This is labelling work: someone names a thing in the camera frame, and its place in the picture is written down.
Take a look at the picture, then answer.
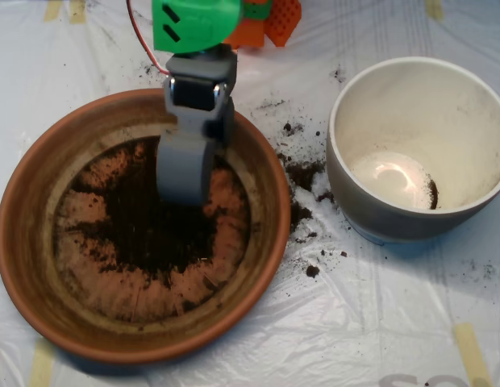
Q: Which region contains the dark soil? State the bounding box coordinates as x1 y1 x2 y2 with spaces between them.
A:
421 177 440 210
66 136 231 289

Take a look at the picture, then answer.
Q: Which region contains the spilled soil pile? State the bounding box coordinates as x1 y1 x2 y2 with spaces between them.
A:
276 151 335 235

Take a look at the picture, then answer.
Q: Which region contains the terracotta saucer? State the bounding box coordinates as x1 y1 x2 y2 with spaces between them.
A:
0 88 292 366

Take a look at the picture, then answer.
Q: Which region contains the white ceramic pot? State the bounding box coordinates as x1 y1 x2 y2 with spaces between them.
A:
325 56 500 245

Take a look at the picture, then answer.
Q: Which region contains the clear plastic sheet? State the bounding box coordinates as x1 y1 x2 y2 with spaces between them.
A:
0 0 500 387

